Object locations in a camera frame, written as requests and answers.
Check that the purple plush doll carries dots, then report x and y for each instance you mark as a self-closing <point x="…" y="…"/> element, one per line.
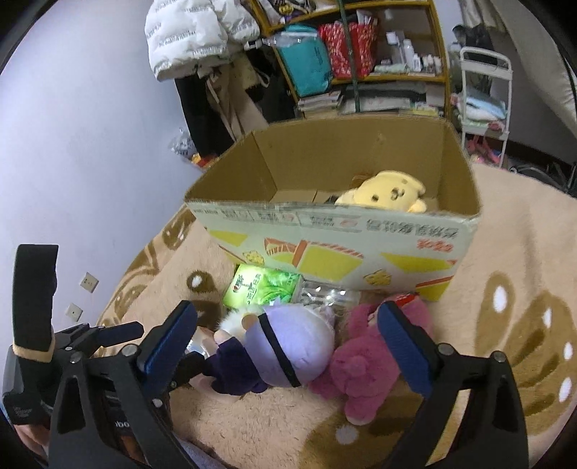
<point x="293" y="347"/>

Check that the clear plastic bottle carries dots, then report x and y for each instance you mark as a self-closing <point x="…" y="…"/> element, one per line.
<point x="270" y="42"/>

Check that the beige tote bag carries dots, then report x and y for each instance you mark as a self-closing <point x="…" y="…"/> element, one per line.
<point x="243" y="108"/>

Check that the green snack packet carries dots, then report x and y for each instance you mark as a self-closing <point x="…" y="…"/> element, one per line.
<point x="257" y="288"/>

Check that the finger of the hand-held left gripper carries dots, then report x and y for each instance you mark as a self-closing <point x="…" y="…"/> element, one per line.
<point x="121" y="333"/>
<point x="191" y="365"/>

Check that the white wall socket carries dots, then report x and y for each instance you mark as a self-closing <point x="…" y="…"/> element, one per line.
<point x="89" y="281"/>
<point x="74" y="312"/>

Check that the dark green pole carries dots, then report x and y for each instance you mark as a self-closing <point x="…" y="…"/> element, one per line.
<point x="354" y="67"/>

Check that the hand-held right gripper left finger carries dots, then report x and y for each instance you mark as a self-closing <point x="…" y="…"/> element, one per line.
<point x="166" y="345"/>

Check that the person's left hand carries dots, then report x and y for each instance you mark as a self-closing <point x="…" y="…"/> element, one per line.
<point x="32" y="444"/>

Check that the printed cardboard box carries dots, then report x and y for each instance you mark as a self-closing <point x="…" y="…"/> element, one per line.
<point x="338" y="243"/>

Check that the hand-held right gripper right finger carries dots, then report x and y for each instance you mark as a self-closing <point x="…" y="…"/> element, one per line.
<point x="405" y="354"/>

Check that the white puffer jacket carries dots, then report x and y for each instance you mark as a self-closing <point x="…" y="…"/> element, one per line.
<point x="189" y="36"/>

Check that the yellow wooden shelf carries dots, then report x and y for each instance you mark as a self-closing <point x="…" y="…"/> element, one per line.
<point x="405" y="77"/>

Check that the teal bag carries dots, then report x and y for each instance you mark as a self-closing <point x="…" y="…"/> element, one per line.
<point x="302" y="63"/>

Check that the black hanging garment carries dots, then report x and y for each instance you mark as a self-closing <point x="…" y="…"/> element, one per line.
<point x="198" y="112"/>

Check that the light blue folded cloth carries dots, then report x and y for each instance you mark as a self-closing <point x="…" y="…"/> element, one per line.
<point x="480" y="108"/>

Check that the patterned plastic bag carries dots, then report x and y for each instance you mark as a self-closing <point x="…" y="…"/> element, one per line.
<point x="184" y="143"/>

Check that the clear plastic packaging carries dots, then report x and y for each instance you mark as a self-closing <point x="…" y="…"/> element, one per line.
<point x="324" y="295"/>

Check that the beige printed blanket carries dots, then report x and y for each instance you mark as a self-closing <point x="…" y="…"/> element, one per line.
<point x="496" y="225"/>

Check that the red patterned bag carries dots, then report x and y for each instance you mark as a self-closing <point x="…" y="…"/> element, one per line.
<point x="338" y="49"/>

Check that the yellow plush toy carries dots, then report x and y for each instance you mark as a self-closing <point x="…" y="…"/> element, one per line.
<point x="378" y="191"/>

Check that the pink plush bear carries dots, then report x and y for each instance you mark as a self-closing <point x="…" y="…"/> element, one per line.
<point x="360" y="374"/>

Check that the white trolley cart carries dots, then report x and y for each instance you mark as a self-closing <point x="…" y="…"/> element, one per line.
<point x="484" y="56"/>

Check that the stack of books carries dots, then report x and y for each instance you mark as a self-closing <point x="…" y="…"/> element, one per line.
<point x="320" y="103"/>

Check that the row of small toiletry bottles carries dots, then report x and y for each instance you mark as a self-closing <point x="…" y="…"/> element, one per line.
<point x="410" y="56"/>

